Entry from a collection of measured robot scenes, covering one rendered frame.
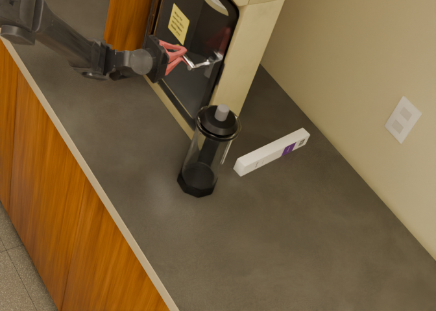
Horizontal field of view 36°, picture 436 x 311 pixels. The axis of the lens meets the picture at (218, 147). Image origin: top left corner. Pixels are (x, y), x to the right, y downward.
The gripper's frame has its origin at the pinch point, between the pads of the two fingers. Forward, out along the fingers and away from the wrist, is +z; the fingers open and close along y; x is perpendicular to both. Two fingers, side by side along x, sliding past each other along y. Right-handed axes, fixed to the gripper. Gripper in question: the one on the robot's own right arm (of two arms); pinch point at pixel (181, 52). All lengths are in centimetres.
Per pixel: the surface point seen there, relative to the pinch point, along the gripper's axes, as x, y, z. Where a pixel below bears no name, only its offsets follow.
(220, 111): -21.3, 0.5, -3.3
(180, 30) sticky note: 7.1, 0.7, 4.0
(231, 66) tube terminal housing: -10.9, 2.8, 6.7
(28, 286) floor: 20, -120, -23
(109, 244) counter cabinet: -17, -46, -22
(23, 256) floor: 33, -120, -19
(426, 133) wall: -45, -2, 47
